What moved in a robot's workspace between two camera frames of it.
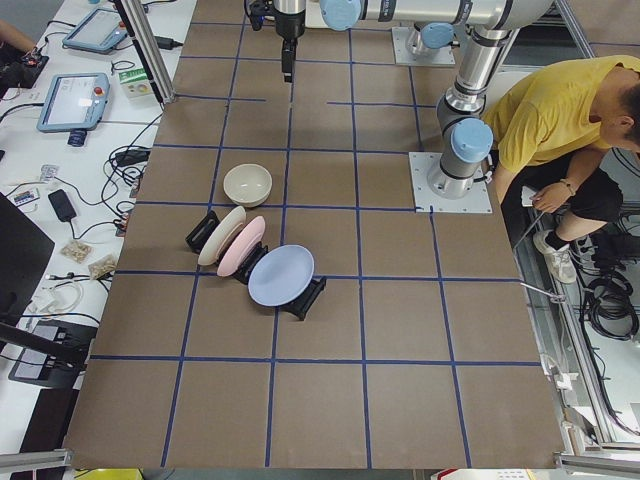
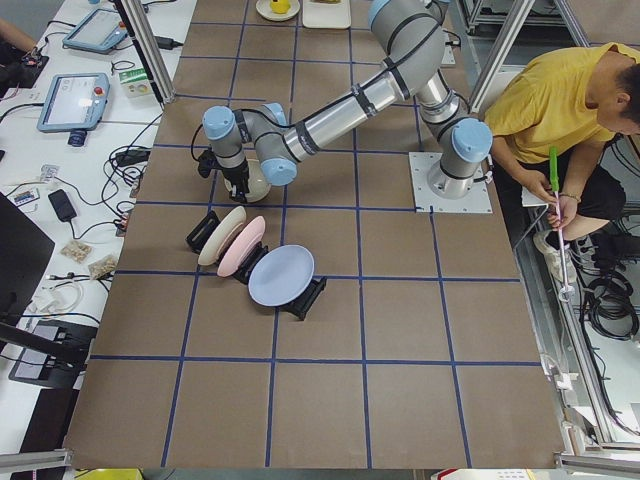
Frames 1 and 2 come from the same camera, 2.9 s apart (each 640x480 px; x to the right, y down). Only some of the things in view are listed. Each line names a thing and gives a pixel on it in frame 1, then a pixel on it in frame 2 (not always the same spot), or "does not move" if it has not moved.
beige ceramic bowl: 247,184 does not move
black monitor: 24,254 does not move
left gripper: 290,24 → 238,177
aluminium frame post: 147,42 does not move
